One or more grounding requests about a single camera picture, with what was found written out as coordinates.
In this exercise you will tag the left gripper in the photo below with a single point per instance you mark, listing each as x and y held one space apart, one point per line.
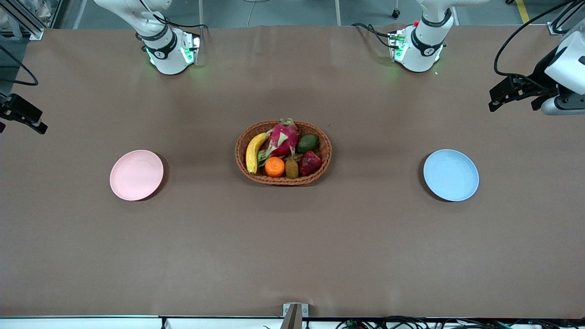
540 74

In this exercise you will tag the dark red apple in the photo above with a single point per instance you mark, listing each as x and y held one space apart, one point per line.
311 163

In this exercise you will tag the yellow banana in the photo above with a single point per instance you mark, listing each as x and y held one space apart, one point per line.
252 153

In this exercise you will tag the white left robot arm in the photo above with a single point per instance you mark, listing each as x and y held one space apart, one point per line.
422 50

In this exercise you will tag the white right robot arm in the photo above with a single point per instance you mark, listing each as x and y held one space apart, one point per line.
167 55

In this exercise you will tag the light blue plate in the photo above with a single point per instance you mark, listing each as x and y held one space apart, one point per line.
451 175

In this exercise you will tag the pink plate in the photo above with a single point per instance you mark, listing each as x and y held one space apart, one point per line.
136 175

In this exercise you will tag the brown wicker basket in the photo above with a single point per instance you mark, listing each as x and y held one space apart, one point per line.
322 164

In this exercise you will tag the green avocado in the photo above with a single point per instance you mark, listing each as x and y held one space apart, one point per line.
308 143

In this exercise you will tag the brown kiwi fruit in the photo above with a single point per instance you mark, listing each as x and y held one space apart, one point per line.
291 169

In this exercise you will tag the pink dragon fruit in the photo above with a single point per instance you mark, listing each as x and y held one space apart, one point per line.
283 139

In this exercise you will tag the orange tangerine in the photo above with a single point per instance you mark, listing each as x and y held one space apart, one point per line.
274 167

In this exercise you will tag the brown table cover sheet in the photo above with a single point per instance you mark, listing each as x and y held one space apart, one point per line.
292 251

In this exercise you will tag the aluminium frame profile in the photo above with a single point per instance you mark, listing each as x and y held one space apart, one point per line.
32 31
555 28

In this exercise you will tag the grey metal post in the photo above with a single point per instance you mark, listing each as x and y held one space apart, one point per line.
201 11
337 11

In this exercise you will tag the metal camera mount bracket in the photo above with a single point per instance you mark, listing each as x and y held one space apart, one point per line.
292 315

